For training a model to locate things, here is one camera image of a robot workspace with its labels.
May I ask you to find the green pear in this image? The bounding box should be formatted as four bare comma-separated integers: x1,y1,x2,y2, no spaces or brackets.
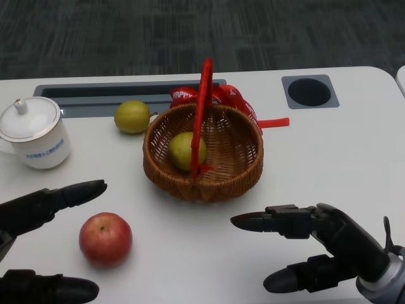
114,100,158,134
167,132,208,172

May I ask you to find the brown wicker basket red handle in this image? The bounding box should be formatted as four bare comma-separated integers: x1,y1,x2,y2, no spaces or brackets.
142,58,265,203

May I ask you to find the red apple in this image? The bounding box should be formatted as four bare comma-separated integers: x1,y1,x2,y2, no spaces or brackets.
78,212,133,270

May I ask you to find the white lidded ceramic cup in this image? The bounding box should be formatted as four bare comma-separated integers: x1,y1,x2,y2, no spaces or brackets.
0,96,71,170

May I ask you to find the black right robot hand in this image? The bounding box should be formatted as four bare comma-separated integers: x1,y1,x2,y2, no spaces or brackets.
230,203,393,294

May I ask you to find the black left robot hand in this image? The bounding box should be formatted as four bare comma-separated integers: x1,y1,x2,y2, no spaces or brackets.
0,179,108,304

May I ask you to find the grey table cable tray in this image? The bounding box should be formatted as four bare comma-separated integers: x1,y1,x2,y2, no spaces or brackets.
33,79,228,118

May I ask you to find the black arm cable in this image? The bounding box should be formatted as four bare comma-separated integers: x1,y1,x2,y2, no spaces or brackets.
382,216,397,254

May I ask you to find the grey round table grommet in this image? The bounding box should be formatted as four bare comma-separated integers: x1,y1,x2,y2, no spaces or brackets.
281,74,340,110

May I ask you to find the red printed ribbon bow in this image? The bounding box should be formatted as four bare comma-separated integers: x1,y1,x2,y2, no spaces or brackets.
170,84,290,134

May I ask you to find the white neighbouring table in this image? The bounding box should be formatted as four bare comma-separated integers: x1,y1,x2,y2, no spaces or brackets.
396,65,405,96

